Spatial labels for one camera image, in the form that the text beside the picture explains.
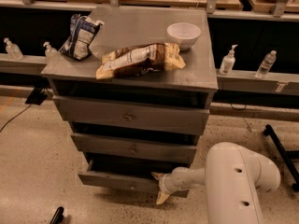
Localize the grey drawer cabinet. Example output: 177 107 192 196
41 6 219 173

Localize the white bowl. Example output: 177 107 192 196
167 22 202 50

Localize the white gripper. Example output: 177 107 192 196
151 172 178 205

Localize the clear pump bottle far left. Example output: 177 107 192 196
4 37 23 60

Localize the grey shelf rail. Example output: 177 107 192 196
0 53 299 96

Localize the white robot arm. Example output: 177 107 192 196
152 142 281 224

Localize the black stand leg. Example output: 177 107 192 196
263 124 299 192

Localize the grey middle drawer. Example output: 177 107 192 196
71 133 196 164

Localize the white pump bottle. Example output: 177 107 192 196
220 45 236 75

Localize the grey top drawer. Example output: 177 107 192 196
53 96 209 135

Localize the black floor box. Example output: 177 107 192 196
25 88 48 105

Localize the grey drawer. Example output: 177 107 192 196
53 96 209 135
71 133 196 164
78 154 188 194

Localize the yellow brown chip bag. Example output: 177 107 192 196
95 43 186 79

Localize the black floor cable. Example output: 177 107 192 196
0 105 32 133

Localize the blue white snack bag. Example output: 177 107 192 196
59 14 105 61

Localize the black object bottom edge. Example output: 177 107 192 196
50 206 64 224

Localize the clear water bottle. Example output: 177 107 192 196
255 50 277 78

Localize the grey bottom drawer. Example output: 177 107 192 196
78 154 188 194

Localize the clear pump bottle near cabinet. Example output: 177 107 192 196
43 41 57 61

